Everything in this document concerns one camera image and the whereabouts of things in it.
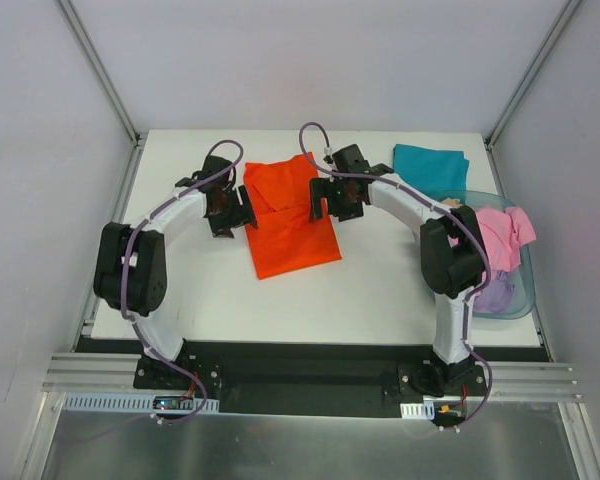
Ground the orange t-shirt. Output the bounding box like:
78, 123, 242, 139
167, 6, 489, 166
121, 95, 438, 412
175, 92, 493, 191
243, 154, 342, 280

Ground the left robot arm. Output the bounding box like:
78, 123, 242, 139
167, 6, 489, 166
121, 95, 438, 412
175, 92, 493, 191
93, 154, 257, 389

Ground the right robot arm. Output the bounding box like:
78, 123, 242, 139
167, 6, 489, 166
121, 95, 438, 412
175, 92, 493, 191
309, 144, 490, 398

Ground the folded teal t-shirt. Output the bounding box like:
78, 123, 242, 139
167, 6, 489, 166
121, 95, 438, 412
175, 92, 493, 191
393, 144, 469, 196

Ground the pink t-shirt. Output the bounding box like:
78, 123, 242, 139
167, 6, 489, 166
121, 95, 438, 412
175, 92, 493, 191
476, 206, 536, 274

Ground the lavender t-shirt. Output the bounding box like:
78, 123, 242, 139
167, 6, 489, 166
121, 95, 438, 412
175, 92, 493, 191
474, 271, 515, 314

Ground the clear blue plastic basket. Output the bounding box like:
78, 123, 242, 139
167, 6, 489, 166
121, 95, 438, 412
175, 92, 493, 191
433, 190, 535, 320

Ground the right white cable duct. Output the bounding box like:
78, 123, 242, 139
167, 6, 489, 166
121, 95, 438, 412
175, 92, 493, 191
400, 401, 435, 421

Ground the white cable duct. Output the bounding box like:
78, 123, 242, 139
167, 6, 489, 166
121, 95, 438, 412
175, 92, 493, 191
63, 392, 220, 416
400, 401, 435, 421

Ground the left white cable duct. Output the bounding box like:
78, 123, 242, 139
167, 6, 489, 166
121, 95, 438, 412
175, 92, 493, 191
63, 392, 220, 416

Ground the aluminium frame rail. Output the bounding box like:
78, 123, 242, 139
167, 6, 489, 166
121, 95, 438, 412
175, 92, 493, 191
43, 353, 584, 403

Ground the left frame post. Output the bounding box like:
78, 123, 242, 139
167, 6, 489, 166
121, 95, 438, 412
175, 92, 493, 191
54, 0, 140, 145

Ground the frame post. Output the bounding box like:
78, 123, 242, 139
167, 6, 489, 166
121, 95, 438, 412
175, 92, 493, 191
485, 0, 584, 151
54, 0, 140, 145

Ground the right frame post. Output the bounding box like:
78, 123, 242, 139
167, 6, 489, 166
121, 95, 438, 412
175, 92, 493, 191
485, 0, 584, 151

